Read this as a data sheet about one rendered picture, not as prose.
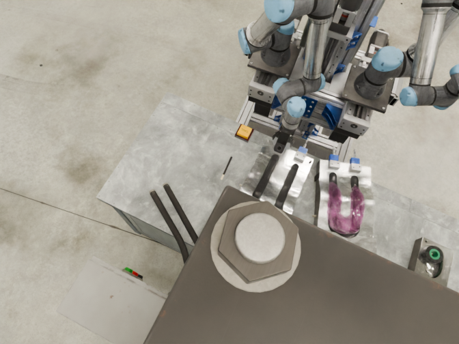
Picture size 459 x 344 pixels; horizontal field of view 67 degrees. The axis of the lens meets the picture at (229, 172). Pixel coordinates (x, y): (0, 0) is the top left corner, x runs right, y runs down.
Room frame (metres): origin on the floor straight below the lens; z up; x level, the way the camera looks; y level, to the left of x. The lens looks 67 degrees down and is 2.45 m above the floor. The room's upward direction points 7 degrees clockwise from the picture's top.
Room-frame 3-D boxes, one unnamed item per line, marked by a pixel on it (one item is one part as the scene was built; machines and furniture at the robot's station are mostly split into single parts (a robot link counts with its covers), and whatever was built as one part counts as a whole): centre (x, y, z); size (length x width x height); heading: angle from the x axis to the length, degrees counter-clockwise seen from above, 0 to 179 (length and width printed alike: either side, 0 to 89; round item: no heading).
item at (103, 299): (0.00, 0.23, 0.74); 0.31 x 0.22 x 1.47; 70
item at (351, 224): (0.55, -0.56, 0.90); 0.26 x 0.18 x 0.08; 178
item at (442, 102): (0.90, -0.80, 1.33); 0.11 x 0.08 x 0.11; 100
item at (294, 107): (0.84, -0.24, 1.21); 0.09 x 0.08 x 0.11; 28
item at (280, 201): (0.60, -0.22, 0.92); 0.35 x 0.16 x 0.09; 160
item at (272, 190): (0.59, -0.20, 0.87); 0.50 x 0.26 x 0.14; 160
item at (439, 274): (0.33, -0.97, 0.84); 0.20 x 0.15 x 0.07; 160
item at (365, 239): (0.55, -0.57, 0.86); 0.50 x 0.26 x 0.11; 178
